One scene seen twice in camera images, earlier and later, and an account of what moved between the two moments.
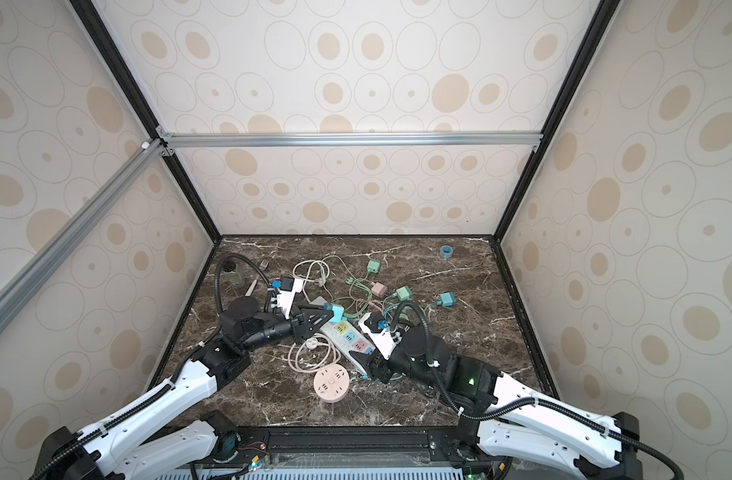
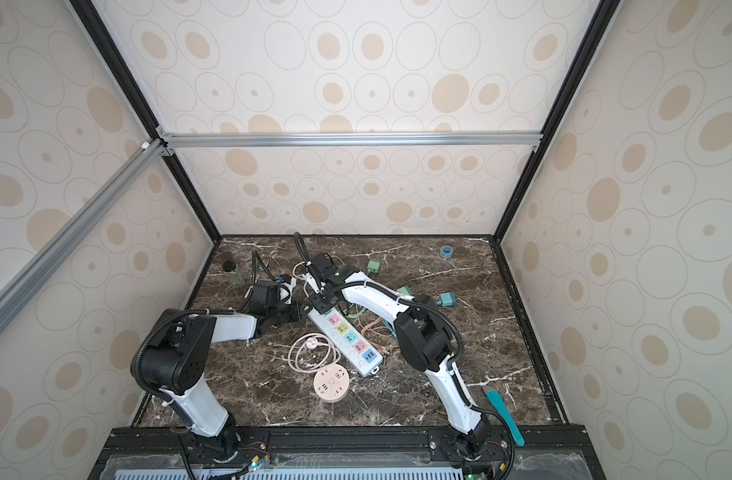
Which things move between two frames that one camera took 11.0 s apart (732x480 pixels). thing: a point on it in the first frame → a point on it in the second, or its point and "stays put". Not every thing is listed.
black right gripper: x=375 y=366 → x=320 y=307
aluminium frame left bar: x=0 y=309 stays put
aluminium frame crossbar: x=483 y=140 stays put
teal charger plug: x=447 y=299 stays put
